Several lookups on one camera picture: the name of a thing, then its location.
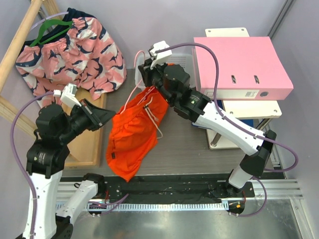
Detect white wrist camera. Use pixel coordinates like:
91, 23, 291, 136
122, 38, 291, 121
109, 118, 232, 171
53, 83, 81, 108
149, 40, 172, 70

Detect white small shelf stand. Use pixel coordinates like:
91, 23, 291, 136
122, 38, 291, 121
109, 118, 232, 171
205, 27, 282, 150

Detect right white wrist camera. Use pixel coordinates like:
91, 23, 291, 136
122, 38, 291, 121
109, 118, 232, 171
149, 40, 172, 70

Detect green hanger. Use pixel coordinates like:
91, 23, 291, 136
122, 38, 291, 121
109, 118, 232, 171
29, 19, 75, 47

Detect aluminium slotted rail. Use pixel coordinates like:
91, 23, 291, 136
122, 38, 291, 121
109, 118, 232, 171
54, 180, 304, 212

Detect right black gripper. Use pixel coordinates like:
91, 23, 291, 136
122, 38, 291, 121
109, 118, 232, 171
140, 57, 175, 105

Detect orange shorts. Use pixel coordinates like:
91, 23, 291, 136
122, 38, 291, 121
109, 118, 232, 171
106, 87, 168, 182

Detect pink wire hanger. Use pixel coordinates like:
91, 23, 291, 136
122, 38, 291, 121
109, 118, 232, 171
117, 50, 163, 139

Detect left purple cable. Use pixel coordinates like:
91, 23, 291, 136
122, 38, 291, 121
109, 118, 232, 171
9, 91, 55, 239

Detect wooden clothes rack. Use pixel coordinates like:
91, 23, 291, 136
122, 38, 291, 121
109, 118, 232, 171
0, 0, 104, 171

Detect pink patterned shorts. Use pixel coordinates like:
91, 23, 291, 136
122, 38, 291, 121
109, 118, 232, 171
15, 8, 127, 100

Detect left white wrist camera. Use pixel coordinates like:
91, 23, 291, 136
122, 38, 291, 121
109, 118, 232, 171
53, 83, 81, 108

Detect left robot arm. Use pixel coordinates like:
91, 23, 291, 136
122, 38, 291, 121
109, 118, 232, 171
18, 99, 116, 239

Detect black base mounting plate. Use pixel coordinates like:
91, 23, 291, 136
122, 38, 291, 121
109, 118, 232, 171
59, 173, 255, 204

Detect pink ring binder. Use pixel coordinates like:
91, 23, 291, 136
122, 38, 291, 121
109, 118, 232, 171
193, 37, 294, 101

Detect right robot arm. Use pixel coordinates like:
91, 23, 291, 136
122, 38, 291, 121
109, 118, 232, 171
138, 59, 277, 197

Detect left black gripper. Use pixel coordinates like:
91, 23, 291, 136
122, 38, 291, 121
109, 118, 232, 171
58, 98, 116, 143

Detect blue book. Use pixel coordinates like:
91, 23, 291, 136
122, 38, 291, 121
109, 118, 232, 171
191, 122, 207, 129

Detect white perforated basket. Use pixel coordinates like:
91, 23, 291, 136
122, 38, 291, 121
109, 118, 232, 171
135, 53, 195, 90

